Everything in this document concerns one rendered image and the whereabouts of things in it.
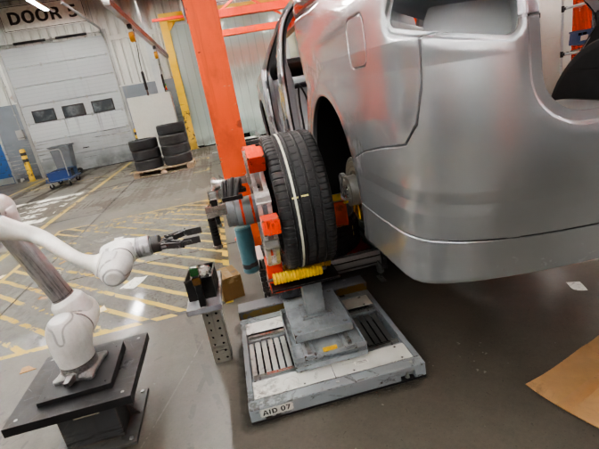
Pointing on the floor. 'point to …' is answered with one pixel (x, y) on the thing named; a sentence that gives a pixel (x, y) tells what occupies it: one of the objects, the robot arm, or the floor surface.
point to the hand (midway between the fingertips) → (198, 234)
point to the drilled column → (217, 336)
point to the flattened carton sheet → (574, 383)
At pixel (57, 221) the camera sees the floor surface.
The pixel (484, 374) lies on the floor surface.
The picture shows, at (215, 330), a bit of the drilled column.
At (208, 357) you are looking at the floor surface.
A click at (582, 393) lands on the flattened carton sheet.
